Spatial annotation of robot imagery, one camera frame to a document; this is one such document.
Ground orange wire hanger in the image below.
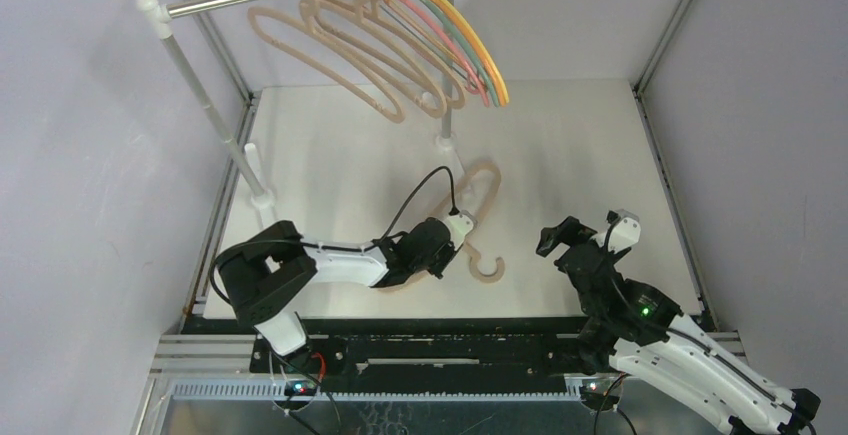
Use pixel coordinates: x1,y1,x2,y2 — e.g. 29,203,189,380
394,0,511,107

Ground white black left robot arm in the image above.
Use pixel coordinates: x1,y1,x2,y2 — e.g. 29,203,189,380
214,210,475,372

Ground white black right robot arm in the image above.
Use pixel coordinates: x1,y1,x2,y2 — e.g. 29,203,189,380
536,210,821,434

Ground black right camera cable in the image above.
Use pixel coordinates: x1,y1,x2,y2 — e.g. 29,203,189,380
601,216,684,337

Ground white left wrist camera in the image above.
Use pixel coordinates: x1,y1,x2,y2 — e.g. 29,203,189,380
442,210,477,248

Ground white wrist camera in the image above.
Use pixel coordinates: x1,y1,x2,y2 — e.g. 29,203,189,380
591,209,641,254
442,210,477,248

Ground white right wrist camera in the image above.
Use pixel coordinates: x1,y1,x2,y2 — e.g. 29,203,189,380
591,209,641,254

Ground right rack post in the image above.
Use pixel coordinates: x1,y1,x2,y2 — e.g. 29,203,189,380
433,0,458,152

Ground rack post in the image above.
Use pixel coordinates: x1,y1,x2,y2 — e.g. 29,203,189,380
433,0,458,152
135,0,278,229

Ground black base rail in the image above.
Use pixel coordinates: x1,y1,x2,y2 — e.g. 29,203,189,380
290,316,590,397

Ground left rack post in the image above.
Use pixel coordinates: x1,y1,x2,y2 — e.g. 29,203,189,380
135,0,278,229

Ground aluminium frame rail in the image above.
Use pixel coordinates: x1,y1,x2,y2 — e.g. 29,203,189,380
133,318,711,434

